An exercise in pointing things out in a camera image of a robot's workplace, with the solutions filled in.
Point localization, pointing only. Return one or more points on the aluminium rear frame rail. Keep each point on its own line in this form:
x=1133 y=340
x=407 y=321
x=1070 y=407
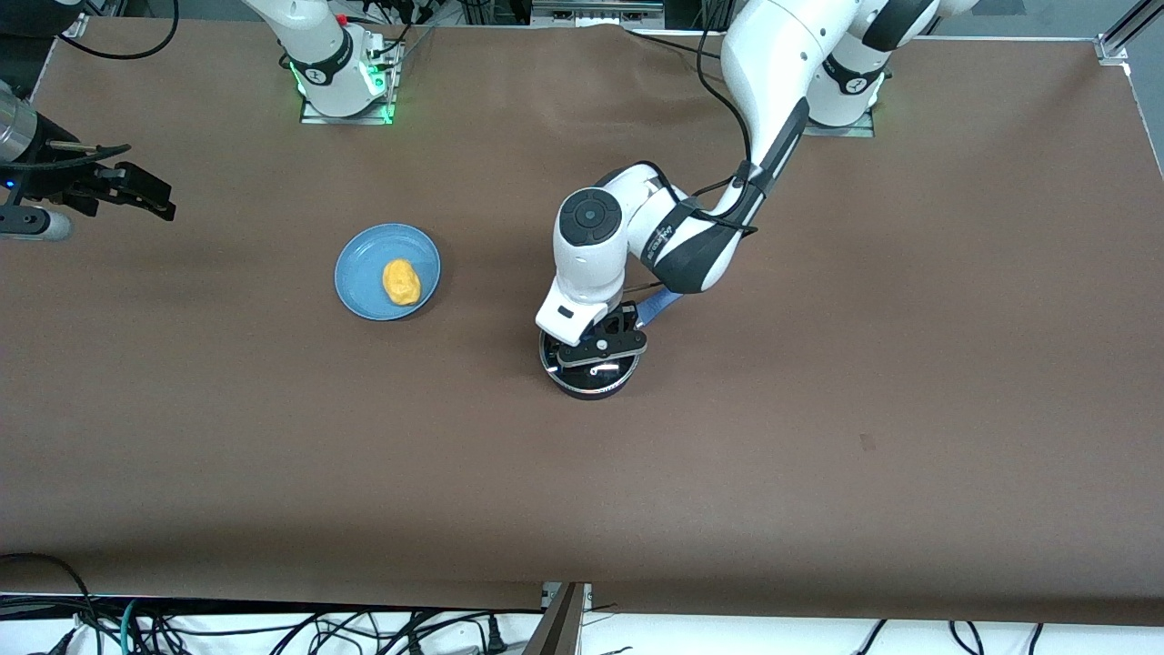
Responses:
x=596 y=9

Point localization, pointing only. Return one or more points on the aluminium corner bracket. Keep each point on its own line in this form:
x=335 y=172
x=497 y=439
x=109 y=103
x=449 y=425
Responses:
x=1123 y=36

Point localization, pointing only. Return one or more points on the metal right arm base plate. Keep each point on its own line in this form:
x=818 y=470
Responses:
x=386 y=91

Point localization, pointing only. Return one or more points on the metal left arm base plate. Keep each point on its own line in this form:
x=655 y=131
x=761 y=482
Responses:
x=859 y=130

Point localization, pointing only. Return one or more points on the glass lid with blue knob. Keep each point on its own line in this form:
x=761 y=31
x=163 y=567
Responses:
x=611 y=371

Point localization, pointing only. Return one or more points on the yellow potato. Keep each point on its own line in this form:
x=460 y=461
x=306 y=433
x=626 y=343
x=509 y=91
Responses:
x=401 y=282

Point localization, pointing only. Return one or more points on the aluminium frame profile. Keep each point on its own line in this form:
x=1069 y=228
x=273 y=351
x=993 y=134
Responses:
x=559 y=628

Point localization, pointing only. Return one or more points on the blue round plate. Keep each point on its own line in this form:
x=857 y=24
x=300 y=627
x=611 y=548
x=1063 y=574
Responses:
x=364 y=273

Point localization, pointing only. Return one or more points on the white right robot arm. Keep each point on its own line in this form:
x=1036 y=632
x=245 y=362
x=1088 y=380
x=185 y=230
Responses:
x=318 y=55

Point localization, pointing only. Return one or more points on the black power plug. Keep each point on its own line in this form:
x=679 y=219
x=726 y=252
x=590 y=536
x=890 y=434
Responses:
x=496 y=635

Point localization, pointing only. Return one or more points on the brown table cover sheet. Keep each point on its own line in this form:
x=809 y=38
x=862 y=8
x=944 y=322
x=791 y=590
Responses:
x=818 y=409

